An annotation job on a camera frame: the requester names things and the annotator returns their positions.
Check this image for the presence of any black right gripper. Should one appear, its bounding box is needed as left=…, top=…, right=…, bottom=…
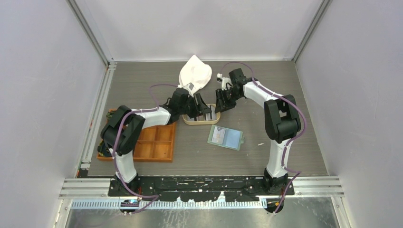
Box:
left=214, top=88, right=241, bottom=114

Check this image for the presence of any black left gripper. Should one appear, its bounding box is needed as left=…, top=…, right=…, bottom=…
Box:
left=179, top=94, right=211, bottom=119

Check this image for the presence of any beige oval card tray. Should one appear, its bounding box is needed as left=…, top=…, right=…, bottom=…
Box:
left=182, top=104, right=221, bottom=125

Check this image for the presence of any white patterned credit card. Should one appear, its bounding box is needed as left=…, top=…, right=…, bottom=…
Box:
left=211, top=126, right=226, bottom=144

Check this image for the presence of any green card holder wallet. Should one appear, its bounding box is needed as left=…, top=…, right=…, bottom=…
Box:
left=207, top=125, right=244, bottom=151

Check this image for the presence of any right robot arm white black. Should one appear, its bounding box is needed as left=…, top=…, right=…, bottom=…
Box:
left=215, top=68, right=301, bottom=195

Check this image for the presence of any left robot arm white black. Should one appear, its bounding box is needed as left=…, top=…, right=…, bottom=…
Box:
left=100, top=88, right=211, bottom=196

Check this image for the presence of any white folded cloth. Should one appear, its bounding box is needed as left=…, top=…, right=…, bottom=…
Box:
left=178, top=55, right=212, bottom=95

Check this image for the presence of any orange compartment organizer tray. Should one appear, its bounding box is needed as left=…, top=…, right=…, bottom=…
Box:
left=96, top=109, right=177, bottom=163

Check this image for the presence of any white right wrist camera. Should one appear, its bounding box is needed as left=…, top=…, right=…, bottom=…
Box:
left=216, top=73, right=233, bottom=91

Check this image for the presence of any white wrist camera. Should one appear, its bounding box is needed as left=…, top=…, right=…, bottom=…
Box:
left=216, top=73, right=233, bottom=91
left=183, top=83, right=197, bottom=97

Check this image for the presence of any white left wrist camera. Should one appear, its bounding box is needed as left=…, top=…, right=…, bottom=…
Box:
left=183, top=83, right=197, bottom=97

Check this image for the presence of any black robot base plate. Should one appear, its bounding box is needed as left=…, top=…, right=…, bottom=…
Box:
left=108, top=175, right=295, bottom=203

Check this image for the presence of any dark coiled strap bundle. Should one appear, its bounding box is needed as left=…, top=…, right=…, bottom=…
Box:
left=96, top=142, right=112, bottom=157

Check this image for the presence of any aluminium frame rail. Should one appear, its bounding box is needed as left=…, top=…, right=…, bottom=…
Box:
left=59, top=176, right=344, bottom=200

